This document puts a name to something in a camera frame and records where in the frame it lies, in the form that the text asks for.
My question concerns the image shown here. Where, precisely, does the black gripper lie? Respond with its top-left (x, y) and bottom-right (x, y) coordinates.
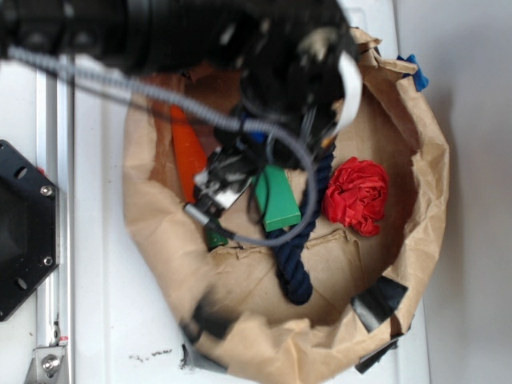
top-left (193, 1), bottom-right (356, 216)

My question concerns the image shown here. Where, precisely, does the orange toy carrot green stem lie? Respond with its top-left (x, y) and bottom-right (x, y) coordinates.
top-left (170, 105), bottom-right (230, 252)

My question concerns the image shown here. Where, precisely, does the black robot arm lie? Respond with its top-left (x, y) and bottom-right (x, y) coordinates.
top-left (1, 1), bottom-right (357, 214)

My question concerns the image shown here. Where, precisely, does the green wooden block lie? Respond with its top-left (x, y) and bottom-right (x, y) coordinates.
top-left (253, 165), bottom-right (302, 232)

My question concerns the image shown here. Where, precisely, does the red crumpled paper ball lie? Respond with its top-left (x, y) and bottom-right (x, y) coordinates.
top-left (322, 157), bottom-right (389, 237)

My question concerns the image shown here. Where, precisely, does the brown paper bag bin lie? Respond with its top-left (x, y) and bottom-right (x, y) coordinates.
top-left (123, 29), bottom-right (450, 383)

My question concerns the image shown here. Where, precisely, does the white plastic tray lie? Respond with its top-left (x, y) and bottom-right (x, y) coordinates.
top-left (73, 0), bottom-right (432, 384)

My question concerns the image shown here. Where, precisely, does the grey coiled cable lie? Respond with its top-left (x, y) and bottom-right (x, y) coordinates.
top-left (7, 44), bottom-right (318, 246)

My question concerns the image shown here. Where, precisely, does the dark blue twisted rope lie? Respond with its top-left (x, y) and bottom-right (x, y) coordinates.
top-left (266, 144), bottom-right (336, 306)

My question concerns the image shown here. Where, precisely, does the aluminium extrusion rail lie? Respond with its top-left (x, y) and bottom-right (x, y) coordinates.
top-left (26, 70), bottom-right (76, 383)

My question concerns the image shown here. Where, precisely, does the black hexagonal robot base plate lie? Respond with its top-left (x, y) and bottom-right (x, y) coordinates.
top-left (1, 140), bottom-right (58, 322)

